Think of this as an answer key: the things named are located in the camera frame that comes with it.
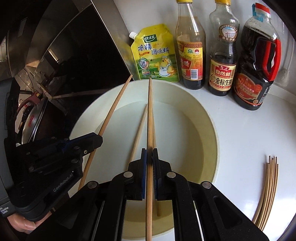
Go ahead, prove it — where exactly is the person's left hand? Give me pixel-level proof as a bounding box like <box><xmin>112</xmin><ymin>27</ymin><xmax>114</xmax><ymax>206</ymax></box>
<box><xmin>7</xmin><ymin>212</ymin><xmax>52</xmax><ymax>234</ymax></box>

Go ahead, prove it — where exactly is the black wok with lid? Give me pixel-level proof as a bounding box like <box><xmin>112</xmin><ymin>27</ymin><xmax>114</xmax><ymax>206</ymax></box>
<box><xmin>16</xmin><ymin>97</ymin><xmax>69</xmax><ymax>145</ymax></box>

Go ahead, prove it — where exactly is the white oval tray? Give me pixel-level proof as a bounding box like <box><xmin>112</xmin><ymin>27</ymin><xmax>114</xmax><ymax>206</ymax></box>
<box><xmin>70</xmin><ymin>80</ymin><xmax>219</xmax><ymax>240</ymax></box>

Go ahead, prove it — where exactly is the steel range hood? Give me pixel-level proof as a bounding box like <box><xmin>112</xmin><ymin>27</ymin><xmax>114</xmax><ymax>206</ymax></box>
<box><xmin>1</xmin><ymin>1</ymin><xmax>136</xmax><ymax>79</ymax></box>

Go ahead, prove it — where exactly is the yellow seasoning pouch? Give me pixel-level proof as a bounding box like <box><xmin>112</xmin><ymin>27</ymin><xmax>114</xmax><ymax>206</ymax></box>
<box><xmin>129</xmin><ymin>24</ymin><xmax>179</xmax><ymax>82</ymax></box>

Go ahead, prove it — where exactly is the vinegar bottle yellow cap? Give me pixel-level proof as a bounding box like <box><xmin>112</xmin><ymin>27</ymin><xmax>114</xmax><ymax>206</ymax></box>
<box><xmin>176</xmin><ymin>1</ymin><xmax>206</xmax><ymax>90</ymax></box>

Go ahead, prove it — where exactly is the white dish brush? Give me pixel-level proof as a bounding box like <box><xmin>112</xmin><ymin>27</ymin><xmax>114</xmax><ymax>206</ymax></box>
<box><xmin>276</xmin><ymin>68</ymin><xmax>290</xmax><ymax>87</ymax></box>

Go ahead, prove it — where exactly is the large soy sauce jug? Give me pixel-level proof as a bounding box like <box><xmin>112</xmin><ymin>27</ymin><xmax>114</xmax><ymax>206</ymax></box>
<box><xmin>233</xmin><ymin>3</ymin><xmax>281</xmax><ymax>110</ymax></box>

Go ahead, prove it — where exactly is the soy sauce bottle yellow cap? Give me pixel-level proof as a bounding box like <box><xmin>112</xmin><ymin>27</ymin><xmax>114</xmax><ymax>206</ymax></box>
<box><xmin>208</xmin><ymin>1</ymin><xmax>240</xmax><ymax>96</ymax></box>

